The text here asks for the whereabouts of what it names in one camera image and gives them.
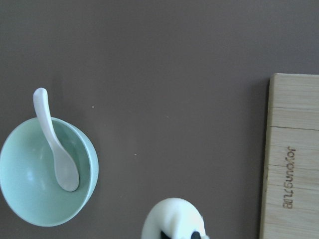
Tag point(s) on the light green bowl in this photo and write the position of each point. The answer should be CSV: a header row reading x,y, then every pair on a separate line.
x,y
27,178

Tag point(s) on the white ceramic spoon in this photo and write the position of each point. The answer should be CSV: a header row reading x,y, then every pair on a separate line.
x,y
66,172

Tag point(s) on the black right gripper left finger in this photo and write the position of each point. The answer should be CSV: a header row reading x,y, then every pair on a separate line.
x,y
163,235

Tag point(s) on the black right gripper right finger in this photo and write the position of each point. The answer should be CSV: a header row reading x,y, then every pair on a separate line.
x,y
195,235

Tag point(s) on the bamboo cutting board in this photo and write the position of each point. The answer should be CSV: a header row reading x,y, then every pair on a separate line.
x,y
290,195

